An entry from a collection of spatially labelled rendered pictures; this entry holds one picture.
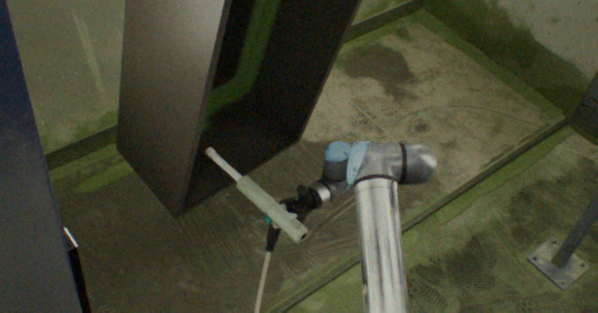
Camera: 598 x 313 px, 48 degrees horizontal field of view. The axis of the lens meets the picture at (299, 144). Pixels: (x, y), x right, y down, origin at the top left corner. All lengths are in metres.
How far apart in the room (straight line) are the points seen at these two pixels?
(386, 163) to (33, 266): 0.94
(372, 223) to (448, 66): 2.22
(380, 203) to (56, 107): 1.67
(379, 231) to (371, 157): 0.20
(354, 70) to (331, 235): 1.12
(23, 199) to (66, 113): 1.89
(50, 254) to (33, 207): 0.14
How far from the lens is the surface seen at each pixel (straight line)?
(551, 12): 3.64
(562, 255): 3.08
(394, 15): 4.01
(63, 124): 3.01
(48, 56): 2.98
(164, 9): 1.75
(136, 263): 2.75
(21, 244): 1.21
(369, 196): 1.75
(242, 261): 2.75
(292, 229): 2.20
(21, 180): 1.10
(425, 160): 1.84
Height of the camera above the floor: 2.32
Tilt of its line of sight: 46 degrees down
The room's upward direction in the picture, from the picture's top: 9 degrees clockwise
